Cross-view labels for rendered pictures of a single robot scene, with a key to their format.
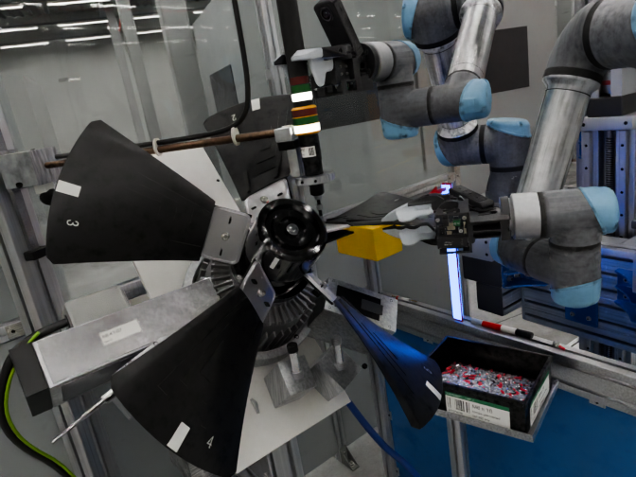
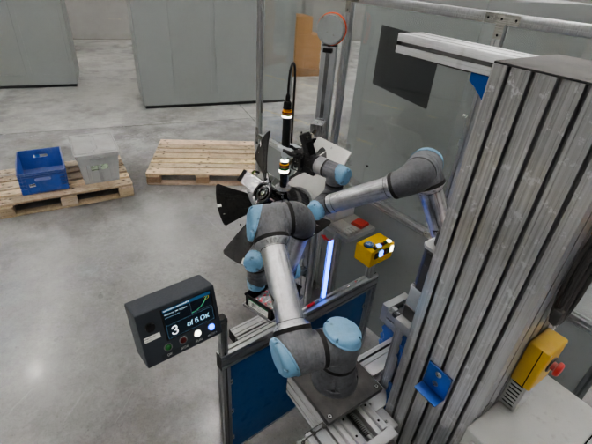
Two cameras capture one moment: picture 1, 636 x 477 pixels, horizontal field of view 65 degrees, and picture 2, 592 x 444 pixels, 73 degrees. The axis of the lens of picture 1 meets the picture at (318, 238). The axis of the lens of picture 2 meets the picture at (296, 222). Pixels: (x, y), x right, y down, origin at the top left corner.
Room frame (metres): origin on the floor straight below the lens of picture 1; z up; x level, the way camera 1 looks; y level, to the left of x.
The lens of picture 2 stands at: (0.78, -1.67, 2.15)
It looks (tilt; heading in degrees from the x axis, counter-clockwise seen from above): 32 degrees down; 85
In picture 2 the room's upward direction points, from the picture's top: 5 degrees clockwise
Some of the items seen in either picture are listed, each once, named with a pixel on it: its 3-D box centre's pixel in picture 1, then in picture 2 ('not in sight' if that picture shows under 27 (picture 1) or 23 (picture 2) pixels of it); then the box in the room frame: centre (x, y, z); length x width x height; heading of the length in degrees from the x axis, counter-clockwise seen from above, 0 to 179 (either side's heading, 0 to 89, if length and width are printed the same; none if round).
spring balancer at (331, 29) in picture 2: not in sight; (331, 29); (1.11, 0.67, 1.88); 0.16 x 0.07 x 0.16; 160
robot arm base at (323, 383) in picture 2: not in sight; (336, 367); (1.02, -0.86, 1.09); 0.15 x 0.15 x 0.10
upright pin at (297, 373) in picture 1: (294, 360); not in sight; (0.78, 0.07, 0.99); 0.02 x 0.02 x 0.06
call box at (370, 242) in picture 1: (367, 238); (373, 250); (1.31, -0.14, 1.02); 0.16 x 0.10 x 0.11; 35
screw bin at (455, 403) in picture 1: (482, 380); (273, 295); (0.83, -0.27, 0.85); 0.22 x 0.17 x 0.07; 49
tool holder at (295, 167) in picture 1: (305, 153); (284, 178); (0.87, 0.00, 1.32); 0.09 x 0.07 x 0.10; 70
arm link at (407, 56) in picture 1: (393, 61); (336, 173); (1.06, -0.21, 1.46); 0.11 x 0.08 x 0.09; 135
